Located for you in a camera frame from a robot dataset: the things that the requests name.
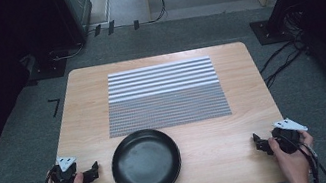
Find dark equipment cabinet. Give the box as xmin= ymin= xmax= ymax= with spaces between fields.
xmin=62 ymin=0 xmax=99 ymax=46

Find black tape strip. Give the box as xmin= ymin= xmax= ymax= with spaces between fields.
xmin=105 ymin=19 xmax=117 ymax=36
xmin=91 ymin=23 xmax=103 ymax=38
xmin=132 ymin=18 xmax=142 ymax=31

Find grey striped placemat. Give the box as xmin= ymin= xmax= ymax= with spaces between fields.
xmin=98 ymin=53 xmax=233 ymax=139

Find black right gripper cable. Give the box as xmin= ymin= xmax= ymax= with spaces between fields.
xmin=294 ymin=133 xmax=326 ymax=183

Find grey floor cable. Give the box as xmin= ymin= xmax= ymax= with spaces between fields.
xmin=48 ymin=40 xmax=88 ymax=63

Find black round plate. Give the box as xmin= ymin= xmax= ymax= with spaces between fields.
xmin=105 ymin=123 xmax=187 ymax=183

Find black stand base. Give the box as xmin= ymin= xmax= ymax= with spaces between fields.
xmin=248 ymin=14 xmax=297 ymax=48
xmin=22 ymin=47 xmax=72 ymax=85

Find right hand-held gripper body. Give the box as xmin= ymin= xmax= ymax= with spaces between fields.
xmin=269 ymin=114 xmax=313 ymax=158

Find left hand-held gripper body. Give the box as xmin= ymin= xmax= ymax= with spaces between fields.
xmin=47 ymin=154 xmax=82 ymax=183

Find black floor cables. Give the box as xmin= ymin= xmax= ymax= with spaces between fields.
xmin=253 ymin=30 xmax=314 ymax=90

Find person's right hand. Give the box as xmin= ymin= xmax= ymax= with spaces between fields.
xmin=266 ymin=127 xmax=321 ymax=183

